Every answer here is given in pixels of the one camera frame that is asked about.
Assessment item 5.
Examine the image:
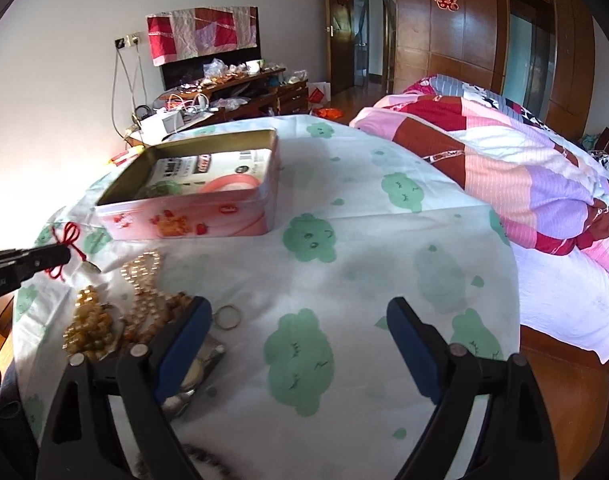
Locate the black television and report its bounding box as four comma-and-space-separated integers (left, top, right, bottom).
160, 47, 261, 93

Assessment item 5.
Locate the pink tin box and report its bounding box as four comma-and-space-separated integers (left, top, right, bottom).
94, 128, 280, 241

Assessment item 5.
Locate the small metal ring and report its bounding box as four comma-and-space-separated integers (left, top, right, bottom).
213, 305, 243, 331

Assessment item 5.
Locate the red cord pendant necklace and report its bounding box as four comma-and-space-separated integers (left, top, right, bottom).
44, 222, 102, 283

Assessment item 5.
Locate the wooden door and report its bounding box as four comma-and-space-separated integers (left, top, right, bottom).
323, 0, 355, 96

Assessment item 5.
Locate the patchwork quilt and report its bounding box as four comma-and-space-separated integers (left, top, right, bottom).
349, 74, 609, 276

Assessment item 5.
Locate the white bed sheet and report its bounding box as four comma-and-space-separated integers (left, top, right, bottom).
514, 240, 609, 366

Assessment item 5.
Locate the hanging power cable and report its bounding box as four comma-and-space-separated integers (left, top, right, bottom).
131, 45, 148, 111
109, 47, 135, 136

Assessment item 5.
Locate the brown wooden bead bracelet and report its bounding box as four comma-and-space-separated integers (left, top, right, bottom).
122, 292, 192, 346

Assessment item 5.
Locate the amber bead bracelet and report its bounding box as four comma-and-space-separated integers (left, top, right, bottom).
63, 285, 130, 361

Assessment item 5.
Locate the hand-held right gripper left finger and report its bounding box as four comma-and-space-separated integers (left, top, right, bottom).
37, 296, 214, 480

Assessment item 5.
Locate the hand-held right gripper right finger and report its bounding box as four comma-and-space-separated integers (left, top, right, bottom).
387, 296, 557, 480

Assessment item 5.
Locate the white cardboard box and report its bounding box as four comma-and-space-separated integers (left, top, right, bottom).
143, 111, 185, 136

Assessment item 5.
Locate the red and white cloth cover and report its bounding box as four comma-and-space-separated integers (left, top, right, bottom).
146, 6, 260, 67

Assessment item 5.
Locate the wooden wardrobe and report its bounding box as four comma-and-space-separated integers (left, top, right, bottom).
393, 0, 597, 136

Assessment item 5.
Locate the pearl necklace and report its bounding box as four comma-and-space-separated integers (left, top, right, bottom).
120, 251, 165, 311

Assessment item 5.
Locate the white cable bundle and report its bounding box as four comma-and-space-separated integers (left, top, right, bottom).
167, 91, 210, 111

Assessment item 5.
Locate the red packet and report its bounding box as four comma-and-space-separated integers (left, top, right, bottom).
109, 147, 145, 166

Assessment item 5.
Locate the red and white shopping bag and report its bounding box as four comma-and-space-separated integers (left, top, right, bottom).
308, 81, 331, 111

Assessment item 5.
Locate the cluttered wooden desk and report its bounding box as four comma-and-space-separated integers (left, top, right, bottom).
154, 67, 310, 123

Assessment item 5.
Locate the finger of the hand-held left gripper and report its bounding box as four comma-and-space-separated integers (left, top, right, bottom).
0, 244, 71, 264
0, 256, 70, 281

